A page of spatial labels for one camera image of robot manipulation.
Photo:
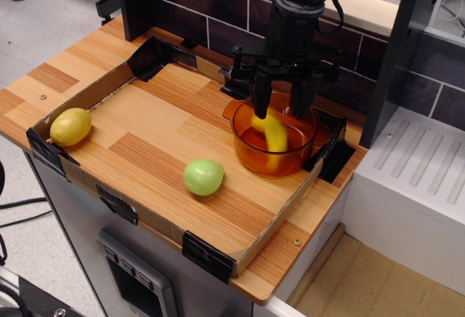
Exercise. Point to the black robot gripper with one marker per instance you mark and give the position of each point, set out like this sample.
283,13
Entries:
287,53

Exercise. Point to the yellow toy banana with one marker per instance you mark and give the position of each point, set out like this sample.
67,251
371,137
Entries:
275,135

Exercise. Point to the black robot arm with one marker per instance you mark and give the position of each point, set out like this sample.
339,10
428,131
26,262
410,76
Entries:
296,5

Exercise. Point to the orange transparent plastic pot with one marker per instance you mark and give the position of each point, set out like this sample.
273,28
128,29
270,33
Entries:
250,145

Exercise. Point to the cardboard fence with black tape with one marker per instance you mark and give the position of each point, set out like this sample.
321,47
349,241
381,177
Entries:
159,111

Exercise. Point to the green toy apple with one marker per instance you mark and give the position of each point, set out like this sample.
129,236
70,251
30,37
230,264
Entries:
203,177

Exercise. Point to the white toy sink drainboard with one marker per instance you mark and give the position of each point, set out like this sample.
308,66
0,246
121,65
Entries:
406,198

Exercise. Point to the black office chair base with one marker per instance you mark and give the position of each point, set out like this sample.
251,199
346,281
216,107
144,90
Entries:
105,9

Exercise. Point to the yellow toy potato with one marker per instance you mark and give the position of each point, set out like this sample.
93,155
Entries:
71,127

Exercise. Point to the grey toy oven front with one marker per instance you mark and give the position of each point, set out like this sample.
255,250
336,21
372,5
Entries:
142,287

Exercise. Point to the black vertical post right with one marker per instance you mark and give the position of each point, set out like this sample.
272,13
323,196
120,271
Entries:
412,18

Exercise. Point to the black vertical post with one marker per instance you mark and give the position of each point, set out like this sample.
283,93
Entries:
412,18
140,0

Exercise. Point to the black vertical post left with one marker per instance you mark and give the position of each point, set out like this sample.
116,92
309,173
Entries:
140,0

